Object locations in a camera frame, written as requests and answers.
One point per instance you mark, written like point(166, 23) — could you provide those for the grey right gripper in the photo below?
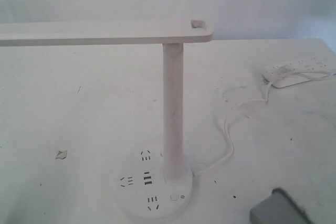
point(286, 206)

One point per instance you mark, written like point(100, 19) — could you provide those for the white desk lamp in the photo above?
point(91, 120)

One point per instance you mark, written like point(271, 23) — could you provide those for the white power strip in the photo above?
point(298, 71)

